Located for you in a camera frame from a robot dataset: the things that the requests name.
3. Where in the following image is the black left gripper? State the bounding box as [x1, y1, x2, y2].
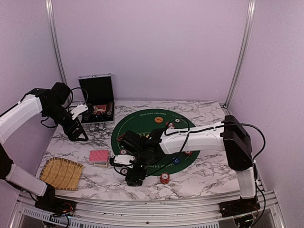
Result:
[43, 103, 88, 141]

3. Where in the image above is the black chip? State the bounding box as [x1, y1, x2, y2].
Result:
[120, 168, 128, 175]

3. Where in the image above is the red playing card deck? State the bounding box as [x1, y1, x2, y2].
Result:
[89, 150, 109, 163]

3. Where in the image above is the red poker chip stack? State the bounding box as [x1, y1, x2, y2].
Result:
[160, 172, 170, 184]

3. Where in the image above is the blue small blind button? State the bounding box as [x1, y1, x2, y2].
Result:
[172, 158, 181, 165]

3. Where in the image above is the orange big blind button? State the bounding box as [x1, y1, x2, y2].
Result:
[154, 116, 163, 123]

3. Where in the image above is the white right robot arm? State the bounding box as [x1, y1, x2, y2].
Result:
[121, 115, 256, 213]

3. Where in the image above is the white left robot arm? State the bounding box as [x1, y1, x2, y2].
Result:
[0, 82, 89, 211]

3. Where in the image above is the playing card box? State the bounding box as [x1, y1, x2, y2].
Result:
[94, 161, 108, 168]

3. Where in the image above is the woven bamboo tray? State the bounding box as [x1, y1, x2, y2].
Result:
[39, 157, 84, 191]

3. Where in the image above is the aluminium poker chip case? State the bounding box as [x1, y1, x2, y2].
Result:
[78, 73, 115, 132]

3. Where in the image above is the round green poker mat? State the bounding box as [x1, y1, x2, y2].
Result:
[111, 109, 200, 176]

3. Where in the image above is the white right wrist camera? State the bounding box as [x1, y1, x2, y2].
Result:
[109, 154, 135, 166]

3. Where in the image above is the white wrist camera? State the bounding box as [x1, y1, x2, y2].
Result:
[109, 154, 135, 166]
[68, 103, 94, 120]

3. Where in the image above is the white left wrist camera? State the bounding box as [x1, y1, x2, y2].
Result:
[68, 103, 94, 120]

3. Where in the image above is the aluminium front rail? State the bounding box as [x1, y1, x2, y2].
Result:
[9, 191, 285, 228]

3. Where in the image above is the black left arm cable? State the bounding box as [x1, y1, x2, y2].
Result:
[40, 86, 89, 129]

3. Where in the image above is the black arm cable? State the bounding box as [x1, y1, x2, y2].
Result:
[142, 117, 266, 219]
[40, 86, 89, 129]

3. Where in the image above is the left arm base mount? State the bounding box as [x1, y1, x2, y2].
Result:
[35, 184, 76, 217]

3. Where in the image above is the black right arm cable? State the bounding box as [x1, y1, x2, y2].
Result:
[142, 117, 266, 219]

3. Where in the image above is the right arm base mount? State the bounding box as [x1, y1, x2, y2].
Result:
[219, 196, 261, 218]

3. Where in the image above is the left aluminium frame post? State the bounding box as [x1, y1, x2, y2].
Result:
[45, 0, 72, 103]

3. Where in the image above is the aluminium frame post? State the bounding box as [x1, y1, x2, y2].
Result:
[222, 0, 257, 110]
[45, 0, 72, 103]

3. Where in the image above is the right aluminium frame post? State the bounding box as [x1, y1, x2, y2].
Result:
[222, 0, 257, 110]

